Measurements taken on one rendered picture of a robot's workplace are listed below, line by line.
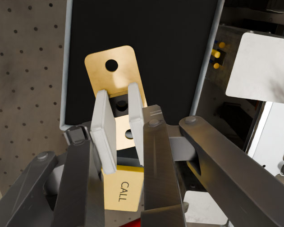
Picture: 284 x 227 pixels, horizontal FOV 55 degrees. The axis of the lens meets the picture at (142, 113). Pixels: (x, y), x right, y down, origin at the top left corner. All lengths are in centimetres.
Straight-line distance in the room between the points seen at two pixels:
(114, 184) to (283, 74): 25
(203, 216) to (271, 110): 22
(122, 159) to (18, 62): 51
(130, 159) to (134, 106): 18
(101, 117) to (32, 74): 63
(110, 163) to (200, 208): 37
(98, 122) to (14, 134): 72
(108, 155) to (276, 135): 44
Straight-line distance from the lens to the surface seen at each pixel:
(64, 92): 28
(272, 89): 38
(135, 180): 33
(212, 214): 53
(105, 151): 15
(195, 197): 50
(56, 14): 74
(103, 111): 17
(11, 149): 90
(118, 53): 21
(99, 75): 21
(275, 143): 57
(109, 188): 34
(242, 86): 36
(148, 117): 16
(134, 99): 17
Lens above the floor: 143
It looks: 67 degrees down
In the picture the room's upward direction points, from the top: 169 degrees clockwise
